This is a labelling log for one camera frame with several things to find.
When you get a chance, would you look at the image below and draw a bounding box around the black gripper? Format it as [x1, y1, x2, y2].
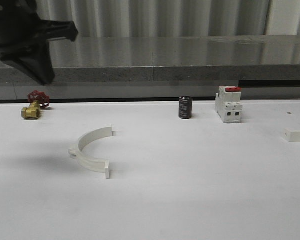
[0, 0, 79, 86]

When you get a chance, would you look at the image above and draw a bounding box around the black cylindrical capacitor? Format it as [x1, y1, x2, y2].
[178, 96, 193, 120]

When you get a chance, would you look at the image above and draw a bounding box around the brass valve red handwheel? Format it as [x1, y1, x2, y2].
[21, 90, 50, 120]

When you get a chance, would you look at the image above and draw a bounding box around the white circuit breaker red switch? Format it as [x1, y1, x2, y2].
[215, 86, 243, 124]

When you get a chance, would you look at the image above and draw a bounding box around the grey stone counter ledge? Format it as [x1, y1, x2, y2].
[0, 35, 300, 85]

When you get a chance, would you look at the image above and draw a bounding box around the white half pipe clamp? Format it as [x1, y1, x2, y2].
[68, 125, 113, 179]
[283, 129, 300, 143]

